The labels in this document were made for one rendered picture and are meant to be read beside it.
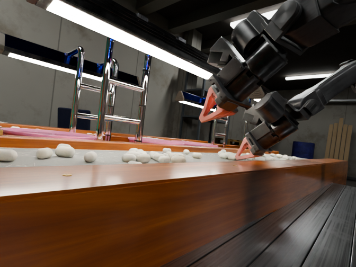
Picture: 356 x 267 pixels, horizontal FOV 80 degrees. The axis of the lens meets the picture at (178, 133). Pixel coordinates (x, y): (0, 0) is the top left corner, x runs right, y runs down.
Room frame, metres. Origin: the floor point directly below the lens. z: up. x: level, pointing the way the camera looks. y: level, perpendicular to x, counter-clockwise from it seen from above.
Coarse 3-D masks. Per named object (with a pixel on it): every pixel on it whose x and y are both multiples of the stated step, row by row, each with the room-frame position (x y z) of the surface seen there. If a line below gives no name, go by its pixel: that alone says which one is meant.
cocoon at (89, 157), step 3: (87, 153) 0.40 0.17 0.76; (90, 153) 0.41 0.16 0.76; (93, 153) 0.41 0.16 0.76; (84, 156) 0.40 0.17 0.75; (87, 156) 0.40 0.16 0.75; (90, 156) 0.40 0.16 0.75; (93, 156) 0.41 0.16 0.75; (96, 156) 0.42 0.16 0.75; (84, 159) 0.40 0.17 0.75; (87, 159) 0.40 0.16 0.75; (90, 159) 0.40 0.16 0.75; (93, 159) 0.41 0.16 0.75
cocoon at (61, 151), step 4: (56, 148) 0.43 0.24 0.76; (60, 148) 0.43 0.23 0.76; (64, 148) 0.43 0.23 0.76; (68, 148) 0.43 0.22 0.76; (72, 148) 0.44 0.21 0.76; (56, 152) 0.42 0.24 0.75; (60, 152) 0.43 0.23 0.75; (64, 152) 0.43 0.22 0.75; (68, 152) 0.43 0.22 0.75; (72, 152) 0.43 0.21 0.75; (60, 156) 0.43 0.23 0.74; (64, 156) 0.43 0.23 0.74; (68, 156) 0.43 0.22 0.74
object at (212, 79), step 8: (248, 72) 0.39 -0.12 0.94; (216, 80) 0.41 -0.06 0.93; (240, 80) 0.40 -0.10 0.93; (248, 80) 0.39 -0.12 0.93; (256, 80) 0.39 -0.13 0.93; (224, 88) 0.41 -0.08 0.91; (232, 88) 0.41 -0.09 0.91; (240, 88) 0.40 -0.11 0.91; (248, 88) 0.40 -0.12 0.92; (256, 88) 0.41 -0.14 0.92; (224, 96) 0.39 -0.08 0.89; (232, 96) 0.41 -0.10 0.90; (240, 96) 0.41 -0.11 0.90; (240, 104) 0.43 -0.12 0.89; (248, 104) 0.45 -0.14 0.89
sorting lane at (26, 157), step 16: (16, 160) 0.35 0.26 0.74; (32, 160) 0.37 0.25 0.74; (48, 160) 0.38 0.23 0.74; (64, 160) 0.40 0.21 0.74; (80, 160) 0.42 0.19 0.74; (96, 160) 0.44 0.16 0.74; (112, 160) 0.47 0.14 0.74; (192, 160) 0.64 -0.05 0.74; (208, 160) 0.69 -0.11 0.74; (224, 160) 0.74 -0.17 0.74; (240, 160) 0.81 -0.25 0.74; (256, 160) 0.90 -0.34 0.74
